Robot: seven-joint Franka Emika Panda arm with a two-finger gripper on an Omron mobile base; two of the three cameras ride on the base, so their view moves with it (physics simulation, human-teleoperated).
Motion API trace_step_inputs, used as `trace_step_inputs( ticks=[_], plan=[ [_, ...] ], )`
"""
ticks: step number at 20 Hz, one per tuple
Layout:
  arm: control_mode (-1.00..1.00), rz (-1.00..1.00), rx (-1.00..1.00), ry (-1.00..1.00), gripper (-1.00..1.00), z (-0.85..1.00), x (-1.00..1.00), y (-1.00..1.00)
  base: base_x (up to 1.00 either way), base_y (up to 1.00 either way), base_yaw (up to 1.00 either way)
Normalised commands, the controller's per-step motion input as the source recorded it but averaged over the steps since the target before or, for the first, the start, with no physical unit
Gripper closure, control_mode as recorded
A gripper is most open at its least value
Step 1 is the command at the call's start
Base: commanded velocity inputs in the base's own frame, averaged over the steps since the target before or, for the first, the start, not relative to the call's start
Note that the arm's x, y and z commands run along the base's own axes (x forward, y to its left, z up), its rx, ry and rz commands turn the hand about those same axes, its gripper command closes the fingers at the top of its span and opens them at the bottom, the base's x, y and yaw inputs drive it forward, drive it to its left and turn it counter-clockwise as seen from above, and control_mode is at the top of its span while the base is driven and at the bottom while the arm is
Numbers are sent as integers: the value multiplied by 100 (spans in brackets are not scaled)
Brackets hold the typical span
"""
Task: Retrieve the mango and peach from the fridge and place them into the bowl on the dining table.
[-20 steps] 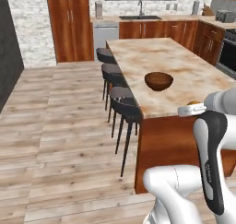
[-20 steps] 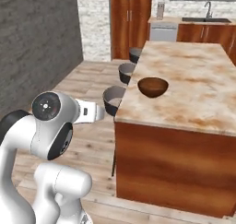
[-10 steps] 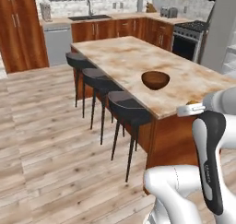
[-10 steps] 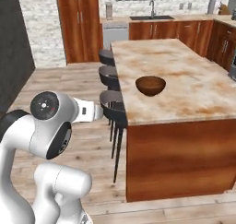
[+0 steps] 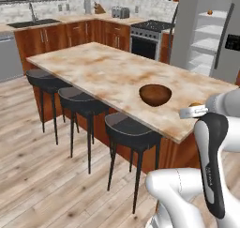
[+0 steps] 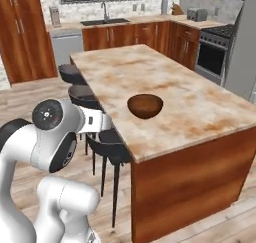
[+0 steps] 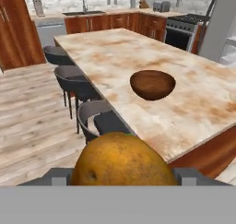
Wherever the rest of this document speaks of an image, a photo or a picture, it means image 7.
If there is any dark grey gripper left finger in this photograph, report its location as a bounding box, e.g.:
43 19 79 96
18 167 75 187

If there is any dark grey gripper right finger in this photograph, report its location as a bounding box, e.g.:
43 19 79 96
171 167 232 187

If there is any yellow-orange mango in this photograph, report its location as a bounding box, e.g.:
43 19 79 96
70 131 180 187

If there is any brown wooden bowl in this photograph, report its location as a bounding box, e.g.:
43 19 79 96
129 69 177 101

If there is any marble-top wooden dining table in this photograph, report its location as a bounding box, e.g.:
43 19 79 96
53 27 236 180

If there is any white fridge interior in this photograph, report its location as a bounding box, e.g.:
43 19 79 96
218 35 236 66

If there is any grey fridge door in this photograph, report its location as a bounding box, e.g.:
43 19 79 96
197 0 236 63

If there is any dark grey bar stool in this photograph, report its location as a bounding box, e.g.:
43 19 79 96
77 99 136 145
42 45 76 66
53 65 103 120

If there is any silver dishwasher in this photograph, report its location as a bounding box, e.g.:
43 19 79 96
35 19 67 50

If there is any steel oven with black hob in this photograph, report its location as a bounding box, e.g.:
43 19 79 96
163 13 210 53

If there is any tall wooden cupboard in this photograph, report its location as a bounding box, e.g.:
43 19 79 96
0 0 47 73

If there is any sink with silver tap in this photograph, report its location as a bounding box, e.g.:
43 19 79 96
62 0 106 17

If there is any wooden base cupboard run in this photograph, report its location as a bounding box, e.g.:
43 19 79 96
64 12 168 43

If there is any silver toaster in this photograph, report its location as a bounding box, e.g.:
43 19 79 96
152 0 171 13

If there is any wooden knife block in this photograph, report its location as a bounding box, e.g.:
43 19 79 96
138 0 150 10

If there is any dark fridge door handle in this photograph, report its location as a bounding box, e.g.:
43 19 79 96
196 0 221 54

